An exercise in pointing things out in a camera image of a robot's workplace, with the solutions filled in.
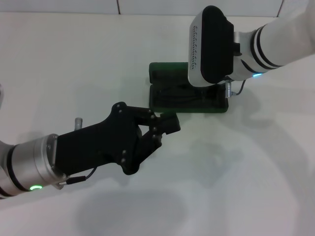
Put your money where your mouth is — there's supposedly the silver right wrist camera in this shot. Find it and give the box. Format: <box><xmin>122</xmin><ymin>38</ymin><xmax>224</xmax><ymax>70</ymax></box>
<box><xmin>188</xmin><ymin>5</ymin><xmax>241</xmax><ymax>89</ymax></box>

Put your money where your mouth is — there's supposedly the thin right gripper cable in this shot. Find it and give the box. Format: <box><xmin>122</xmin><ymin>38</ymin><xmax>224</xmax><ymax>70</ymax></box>
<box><xmin>225</xmin><ymin>79</ymin><xmax>247</xmax><ymax>98</ymax></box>

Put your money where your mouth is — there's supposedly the thin left gripper cable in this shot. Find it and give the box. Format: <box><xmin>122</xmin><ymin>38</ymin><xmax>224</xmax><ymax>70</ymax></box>
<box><xmin>58</xmin><ymin>167</ymin><xmax>99</xmax><ymax>185</ymax></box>

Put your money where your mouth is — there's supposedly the thin gripper cable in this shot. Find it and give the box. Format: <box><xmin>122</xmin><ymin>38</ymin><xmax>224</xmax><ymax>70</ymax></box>
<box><xmin>225</xmin><ymin>79</ymin><xmax>247</xmax><ymax>98</ymax></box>
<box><xmin>58</xmin><ymin>167</ymin><xmax>99</xmax><ymax>185</ymax></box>

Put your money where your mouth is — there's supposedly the green glasses case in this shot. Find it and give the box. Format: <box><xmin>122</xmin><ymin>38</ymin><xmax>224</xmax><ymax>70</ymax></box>
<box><xmin>148</xmin><ymin>61</ymin><xmax>230</xmax><ymax>114</ymax></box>

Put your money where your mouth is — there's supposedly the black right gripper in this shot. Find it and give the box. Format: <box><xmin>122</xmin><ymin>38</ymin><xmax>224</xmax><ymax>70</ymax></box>
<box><xmin>133</xmin><ymin>84</ymin><xmax>226</xmax><ymax>169</ymax></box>

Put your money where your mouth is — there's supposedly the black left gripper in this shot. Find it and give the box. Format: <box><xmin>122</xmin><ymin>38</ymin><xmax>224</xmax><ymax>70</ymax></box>
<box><xmin>54</xmin><ymin>101</ymin><xmax>146</xmax><ymax>177</ymax></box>

